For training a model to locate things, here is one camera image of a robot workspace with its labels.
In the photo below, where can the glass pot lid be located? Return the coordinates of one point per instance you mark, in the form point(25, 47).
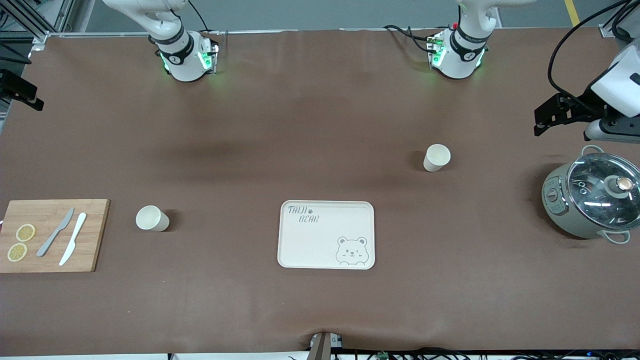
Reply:
point(597, 195)

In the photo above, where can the aluminium frame structure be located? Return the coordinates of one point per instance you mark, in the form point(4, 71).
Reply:
point(50, 22)

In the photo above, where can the brown table cover mat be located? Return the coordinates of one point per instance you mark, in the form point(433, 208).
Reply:
point(250, 150)

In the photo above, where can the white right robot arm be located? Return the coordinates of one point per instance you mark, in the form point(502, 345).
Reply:
point(182, 62)

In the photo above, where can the cream bear print tray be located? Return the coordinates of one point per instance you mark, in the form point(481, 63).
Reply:
point(320, 240)

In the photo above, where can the yellow lemon slice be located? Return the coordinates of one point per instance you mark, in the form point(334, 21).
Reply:
point(17, 252)
point(25, 232)

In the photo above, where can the white plastic cup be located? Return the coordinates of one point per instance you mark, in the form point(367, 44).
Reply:
point(150, 218)
point(436, 158)

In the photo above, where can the wooden cutting board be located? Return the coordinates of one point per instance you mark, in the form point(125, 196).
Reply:
point(95, 235)

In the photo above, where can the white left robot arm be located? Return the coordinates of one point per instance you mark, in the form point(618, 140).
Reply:
point(465, 55)

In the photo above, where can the grey plastic knife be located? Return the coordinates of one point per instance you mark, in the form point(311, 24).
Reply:
point(52, 237)

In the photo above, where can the green electric cooking pot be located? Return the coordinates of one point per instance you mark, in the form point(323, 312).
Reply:
point(557, 210)

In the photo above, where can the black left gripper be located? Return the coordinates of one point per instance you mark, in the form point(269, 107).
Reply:
point(581, 106)

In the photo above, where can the aluminium profile bar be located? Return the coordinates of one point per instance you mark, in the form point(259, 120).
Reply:
point(606, 30)

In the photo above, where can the white plastic knife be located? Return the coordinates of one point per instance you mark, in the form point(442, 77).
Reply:
point(74, 237)

